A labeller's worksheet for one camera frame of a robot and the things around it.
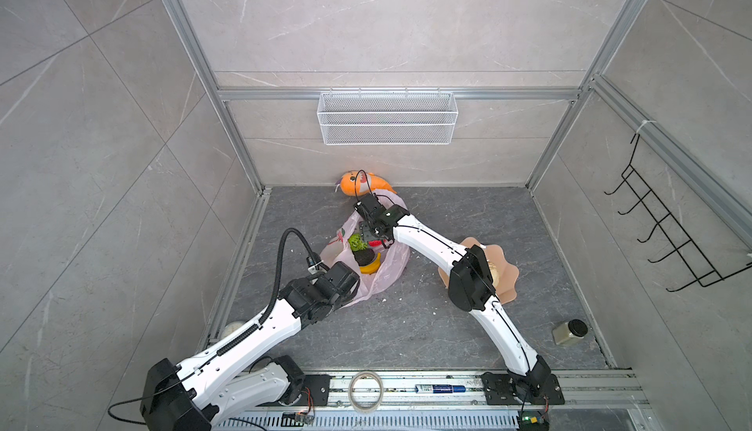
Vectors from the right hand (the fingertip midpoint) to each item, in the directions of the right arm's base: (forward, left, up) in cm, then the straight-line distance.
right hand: (375, 229), depth 97 cm
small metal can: (-34, -51, +1) cm, 62 cm away
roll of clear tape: (-47, +6, -6) cm, 48 cm away
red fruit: (-3, 0, -3) cm, 5 cm away
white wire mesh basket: (+32, -4, +22) cm, 39 cm away
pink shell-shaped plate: (-14, -41, -5) cm, 44 cm away
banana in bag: (-11, +1, -6) cm, 13 cm away
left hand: (-23, +8, +5) cm, 25 cm away
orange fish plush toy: (+22, +6, +1) cm, 23 cm away
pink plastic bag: (-15, -6, +7) cm, 18 cm away
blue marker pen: (-46, -16, -6) cm, 49 cm away
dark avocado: (-8, +4, -4) cm, 10 cm away
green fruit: (-4, +7, -1) cm, 8 cm away
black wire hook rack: (-27, -70, +24) cm, 79 cm away
